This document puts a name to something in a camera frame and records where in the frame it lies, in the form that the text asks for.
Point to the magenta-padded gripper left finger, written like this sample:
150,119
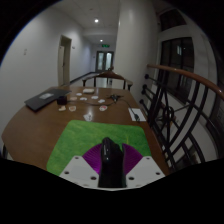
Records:
76,170

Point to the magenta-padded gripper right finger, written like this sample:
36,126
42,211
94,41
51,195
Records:
146,171

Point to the black computer mouse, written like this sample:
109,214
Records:
111,166

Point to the green mouse pad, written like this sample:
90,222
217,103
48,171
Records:
83,136

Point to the small white card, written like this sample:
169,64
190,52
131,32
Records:
88,116

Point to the white paper sheet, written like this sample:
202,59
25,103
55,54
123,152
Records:
136,114

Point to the round red-white card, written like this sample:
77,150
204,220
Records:
72,108
103,108

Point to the small beige card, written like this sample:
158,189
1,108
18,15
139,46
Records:
62,108

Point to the small black box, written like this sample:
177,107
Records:
61,100

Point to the black closed laptop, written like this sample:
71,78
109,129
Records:
45,99

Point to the white paper pad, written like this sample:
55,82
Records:
88,90

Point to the wooden armchair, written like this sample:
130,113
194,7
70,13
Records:
108,74

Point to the black railing with wooden handrail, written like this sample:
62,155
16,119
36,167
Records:
186,75

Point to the dark barred window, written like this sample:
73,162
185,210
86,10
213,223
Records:
176,66

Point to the white side door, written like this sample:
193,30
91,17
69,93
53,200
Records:
65,60

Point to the glass double door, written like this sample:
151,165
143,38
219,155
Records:
104,61

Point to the green exit sign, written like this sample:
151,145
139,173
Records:
105,45

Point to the ceiling lights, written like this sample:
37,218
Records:
96,20

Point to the dark transom window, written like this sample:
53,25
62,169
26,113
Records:
172,20

